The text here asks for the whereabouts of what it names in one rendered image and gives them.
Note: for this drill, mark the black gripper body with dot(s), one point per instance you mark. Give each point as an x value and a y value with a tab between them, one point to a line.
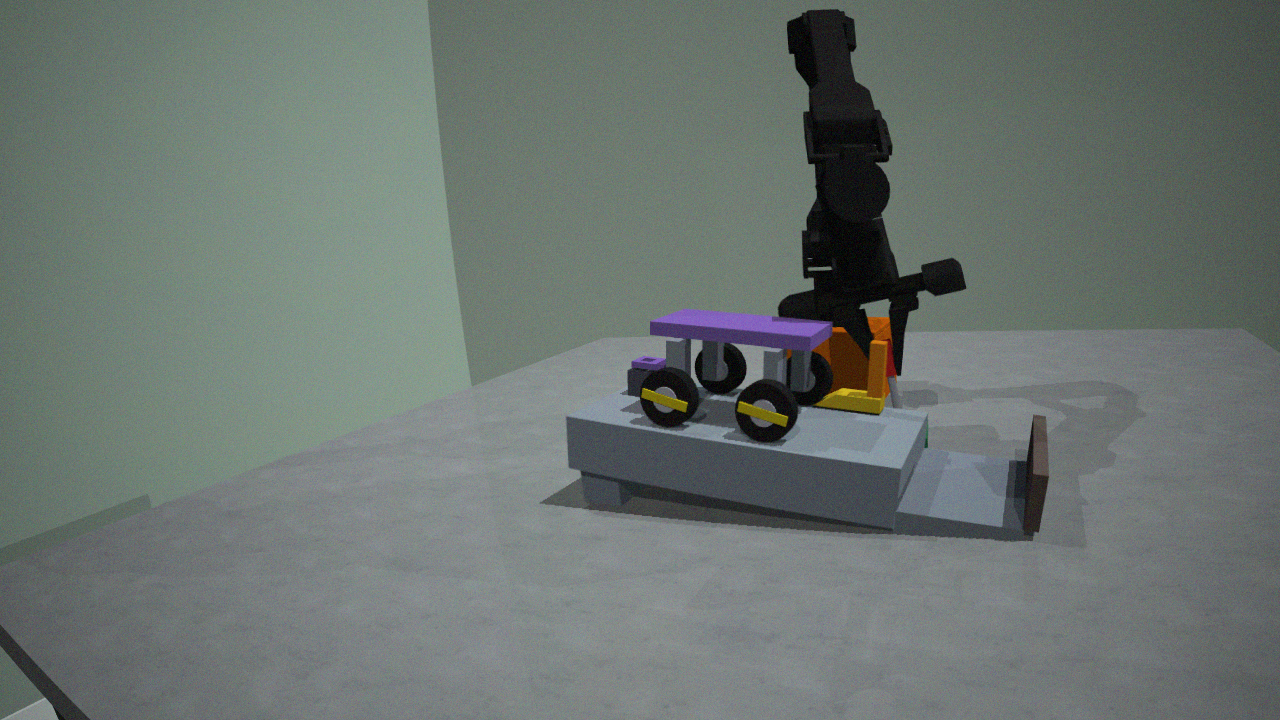
864	260

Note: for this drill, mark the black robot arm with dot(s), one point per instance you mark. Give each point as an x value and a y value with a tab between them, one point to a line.
841	130

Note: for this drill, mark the red-headed metal pin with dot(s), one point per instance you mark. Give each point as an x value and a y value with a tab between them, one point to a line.
890	372

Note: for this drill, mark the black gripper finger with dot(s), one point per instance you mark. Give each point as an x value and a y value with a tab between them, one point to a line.
858	329
898	320

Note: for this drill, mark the grey ramp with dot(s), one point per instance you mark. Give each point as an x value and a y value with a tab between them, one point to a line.
870	470

